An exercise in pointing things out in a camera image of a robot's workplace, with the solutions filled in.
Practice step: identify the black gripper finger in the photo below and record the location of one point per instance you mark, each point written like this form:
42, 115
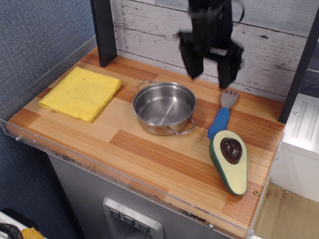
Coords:
228, 67
193, 61

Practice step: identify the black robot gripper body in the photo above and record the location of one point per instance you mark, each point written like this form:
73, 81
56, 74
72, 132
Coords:
212, 26

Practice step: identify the stainless steel pot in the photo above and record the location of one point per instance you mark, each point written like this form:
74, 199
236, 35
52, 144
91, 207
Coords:
164, 108

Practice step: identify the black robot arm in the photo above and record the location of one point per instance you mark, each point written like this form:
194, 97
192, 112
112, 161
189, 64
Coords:
214, 54

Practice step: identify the toy avocado half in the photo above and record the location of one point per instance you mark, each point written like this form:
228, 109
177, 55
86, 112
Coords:
228, 154

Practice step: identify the yellow folded cloth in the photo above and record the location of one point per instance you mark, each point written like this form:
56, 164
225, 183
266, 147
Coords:
81, 94

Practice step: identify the white ribbed box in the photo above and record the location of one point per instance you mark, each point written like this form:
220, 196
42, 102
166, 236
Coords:
296, 164

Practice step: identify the grey toy fridge dispenser panel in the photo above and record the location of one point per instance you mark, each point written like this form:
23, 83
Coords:
127, 223

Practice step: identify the clear acrylic table guard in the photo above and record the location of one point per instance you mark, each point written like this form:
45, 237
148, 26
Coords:
112, 167

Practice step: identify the blue handled metal fork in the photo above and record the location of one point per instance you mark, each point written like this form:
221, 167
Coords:
228, 99

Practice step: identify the black right vertical post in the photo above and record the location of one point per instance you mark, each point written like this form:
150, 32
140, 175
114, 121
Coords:
301, 70

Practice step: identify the black vertical post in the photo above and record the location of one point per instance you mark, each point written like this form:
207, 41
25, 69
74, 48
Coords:
301, 70
104, 31

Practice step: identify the black left vertical post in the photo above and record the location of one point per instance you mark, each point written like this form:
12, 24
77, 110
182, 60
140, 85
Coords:
104, 31

